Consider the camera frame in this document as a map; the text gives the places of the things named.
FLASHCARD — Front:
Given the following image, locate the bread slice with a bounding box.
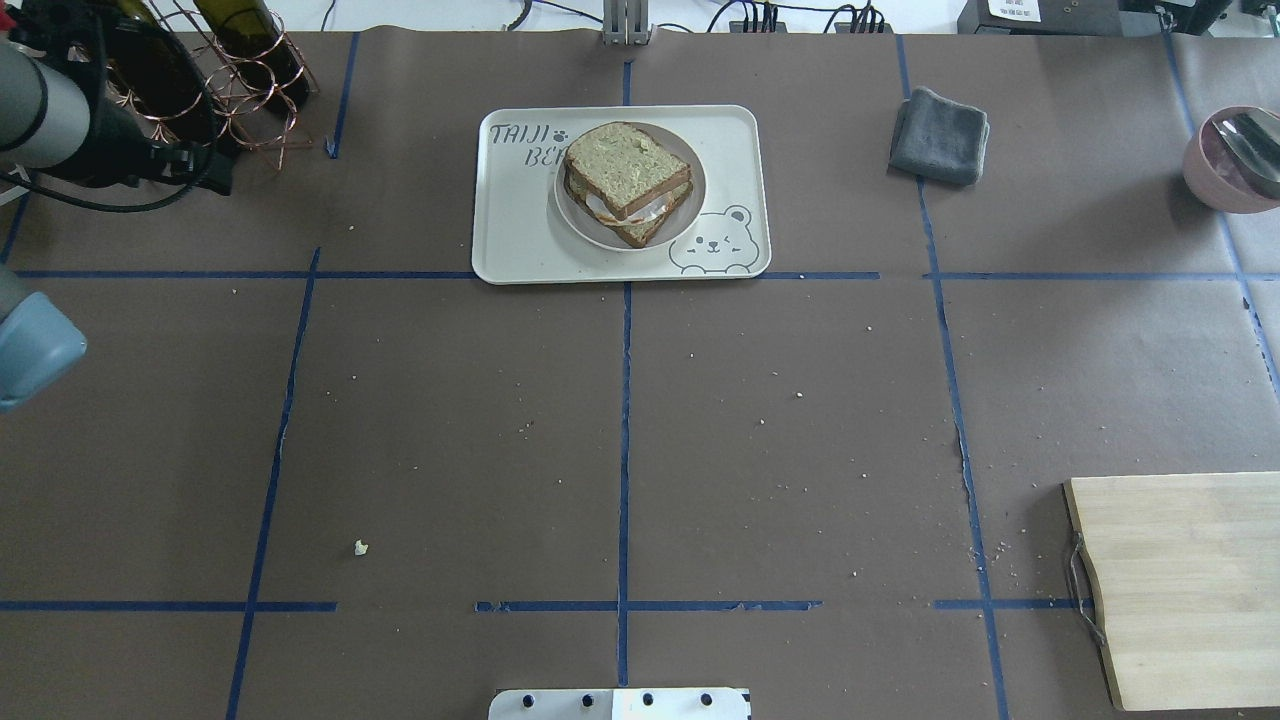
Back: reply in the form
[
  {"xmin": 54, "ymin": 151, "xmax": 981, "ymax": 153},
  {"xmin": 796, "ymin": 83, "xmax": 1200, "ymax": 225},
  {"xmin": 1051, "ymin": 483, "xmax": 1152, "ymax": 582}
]
[
  {"xmin": 557, "ymin": 183, "xmax": 694, "ymax": 252},
  {"xmin": 564, "ymin": 122, "xmax": 692, "ymax": 217}
]

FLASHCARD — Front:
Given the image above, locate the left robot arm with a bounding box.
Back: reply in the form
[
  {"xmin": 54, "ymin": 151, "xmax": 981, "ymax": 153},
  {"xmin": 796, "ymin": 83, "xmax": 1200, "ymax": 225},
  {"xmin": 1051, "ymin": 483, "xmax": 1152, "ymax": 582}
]
[{"xmin": 1, "ymin": 1, "xmax": 233, "ymax": 215}]

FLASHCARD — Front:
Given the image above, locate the fried egg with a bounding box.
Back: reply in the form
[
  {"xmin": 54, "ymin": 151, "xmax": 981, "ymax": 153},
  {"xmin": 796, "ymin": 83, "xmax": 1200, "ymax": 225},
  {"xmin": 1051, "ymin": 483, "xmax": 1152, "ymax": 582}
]
[{"xmin": 584, "ymin": 192, "xmax": 675, "ymax": 227}]

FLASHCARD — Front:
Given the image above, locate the pink bowl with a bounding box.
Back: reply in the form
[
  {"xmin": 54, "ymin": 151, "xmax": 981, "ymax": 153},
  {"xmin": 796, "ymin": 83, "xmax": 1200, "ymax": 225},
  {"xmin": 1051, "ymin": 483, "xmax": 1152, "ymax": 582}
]
[{"xmin": 1181, "ymin": 106, "xmax": 1279, "ymax": 215}]

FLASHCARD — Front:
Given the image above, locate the aluminium frame post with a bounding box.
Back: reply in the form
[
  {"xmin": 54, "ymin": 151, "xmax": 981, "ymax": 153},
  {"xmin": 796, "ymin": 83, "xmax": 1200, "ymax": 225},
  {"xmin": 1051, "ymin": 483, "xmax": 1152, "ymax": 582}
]
[{"xmin": 602, "ymin": 0, "xmax": 653, "ymax": 46}]

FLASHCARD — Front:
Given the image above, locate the wooden cutting board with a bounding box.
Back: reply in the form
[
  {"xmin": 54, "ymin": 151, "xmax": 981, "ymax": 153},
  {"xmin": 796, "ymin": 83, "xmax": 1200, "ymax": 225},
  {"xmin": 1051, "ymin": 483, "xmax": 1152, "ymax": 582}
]
[{"xmin": 1064, "ymin": 471, "xmax": 1279, "ymax": 712}]

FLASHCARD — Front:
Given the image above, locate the metal scoop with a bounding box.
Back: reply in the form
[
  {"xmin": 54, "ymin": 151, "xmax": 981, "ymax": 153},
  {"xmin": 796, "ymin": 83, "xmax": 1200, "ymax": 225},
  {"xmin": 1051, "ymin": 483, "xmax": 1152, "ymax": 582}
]
[{"xmin": 1211, "ymin": 108, "xmax": 1279, "ymax": 200}]

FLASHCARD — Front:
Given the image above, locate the copper wire bottle rack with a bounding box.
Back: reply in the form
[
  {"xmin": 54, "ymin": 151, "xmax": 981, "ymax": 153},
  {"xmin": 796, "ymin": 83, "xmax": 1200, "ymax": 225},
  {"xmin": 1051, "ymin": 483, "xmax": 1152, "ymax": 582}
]
[{"xmin": 108, "ymin": 1, "xmax": 317, "ymax": 170}]

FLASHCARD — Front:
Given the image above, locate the dark green wine bottle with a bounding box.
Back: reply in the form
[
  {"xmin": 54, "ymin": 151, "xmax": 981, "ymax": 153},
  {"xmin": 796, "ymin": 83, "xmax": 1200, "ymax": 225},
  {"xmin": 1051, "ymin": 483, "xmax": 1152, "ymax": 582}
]
[{"xmin": 93, "ymin": 1, "xmax": 241, "ymax": 160}]

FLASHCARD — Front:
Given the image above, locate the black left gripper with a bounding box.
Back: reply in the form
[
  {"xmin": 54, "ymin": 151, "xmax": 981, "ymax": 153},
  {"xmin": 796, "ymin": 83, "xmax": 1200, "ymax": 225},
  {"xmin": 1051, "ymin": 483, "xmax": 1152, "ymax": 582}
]
[{"xmin": 60, "ymin": 1, "xmax": 234, "ymax": 196}]

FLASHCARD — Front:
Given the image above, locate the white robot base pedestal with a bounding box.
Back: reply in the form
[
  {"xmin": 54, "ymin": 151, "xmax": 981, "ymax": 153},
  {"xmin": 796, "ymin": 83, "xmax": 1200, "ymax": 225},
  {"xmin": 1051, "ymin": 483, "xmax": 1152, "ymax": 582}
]
[{"xmin": 488, "ymin": 687, "xmax": 753, "ymax": 719}]

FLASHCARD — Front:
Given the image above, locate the grey folded cloth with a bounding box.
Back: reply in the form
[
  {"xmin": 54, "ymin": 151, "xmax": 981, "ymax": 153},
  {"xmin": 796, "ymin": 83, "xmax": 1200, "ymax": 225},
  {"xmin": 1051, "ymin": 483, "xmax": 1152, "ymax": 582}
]
[{"xmin": 888, "ymin": 86, "xmax": 989, "ymax": 187}]

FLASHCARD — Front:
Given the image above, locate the cream bear tray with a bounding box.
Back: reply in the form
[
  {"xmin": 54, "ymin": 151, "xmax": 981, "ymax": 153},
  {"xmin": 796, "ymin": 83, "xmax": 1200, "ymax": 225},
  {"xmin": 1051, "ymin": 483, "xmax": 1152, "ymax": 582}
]
[{"xmin": 472, "ymin": 105, "xmax": 772, "ymax": 284}]

